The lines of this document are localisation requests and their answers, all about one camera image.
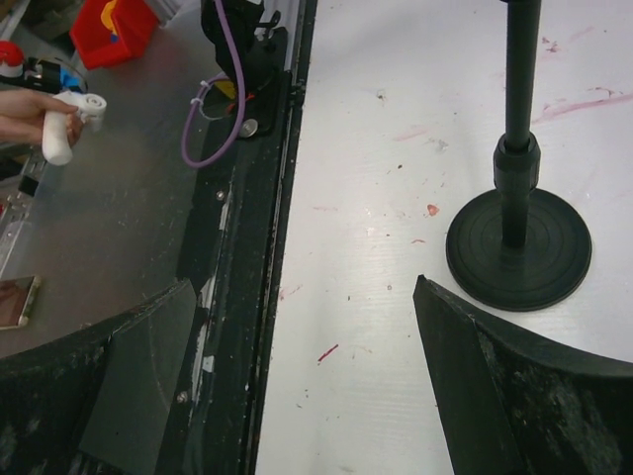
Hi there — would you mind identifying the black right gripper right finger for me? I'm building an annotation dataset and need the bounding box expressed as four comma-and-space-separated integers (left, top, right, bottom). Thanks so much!
413, 276, 632, 474

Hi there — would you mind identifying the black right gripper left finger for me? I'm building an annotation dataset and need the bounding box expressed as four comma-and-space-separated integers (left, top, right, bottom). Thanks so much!
1, 281, 196, 474

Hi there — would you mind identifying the black round-base stand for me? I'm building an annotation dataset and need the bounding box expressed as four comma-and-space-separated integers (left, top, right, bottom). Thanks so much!
445, 1, 592, 312

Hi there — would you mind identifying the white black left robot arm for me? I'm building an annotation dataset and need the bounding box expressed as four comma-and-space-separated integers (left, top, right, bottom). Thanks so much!
201, 1, 286, 140

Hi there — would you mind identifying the person's bare hand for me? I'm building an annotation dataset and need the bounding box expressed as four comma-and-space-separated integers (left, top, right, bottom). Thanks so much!
1, 89, 84, 145

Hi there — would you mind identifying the white handheld controller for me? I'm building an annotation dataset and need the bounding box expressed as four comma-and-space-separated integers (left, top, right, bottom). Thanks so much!
40, 90, 109, 167

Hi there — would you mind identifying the red plastic bin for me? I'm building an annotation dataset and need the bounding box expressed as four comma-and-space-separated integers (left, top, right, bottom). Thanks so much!
70, 0, 159, 70

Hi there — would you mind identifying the black front mounting rail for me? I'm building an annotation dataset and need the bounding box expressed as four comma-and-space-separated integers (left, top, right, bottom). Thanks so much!
160, 1, 317, 474

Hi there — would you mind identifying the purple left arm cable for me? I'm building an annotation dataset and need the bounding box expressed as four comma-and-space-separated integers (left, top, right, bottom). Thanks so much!
181, 0, 247, 169

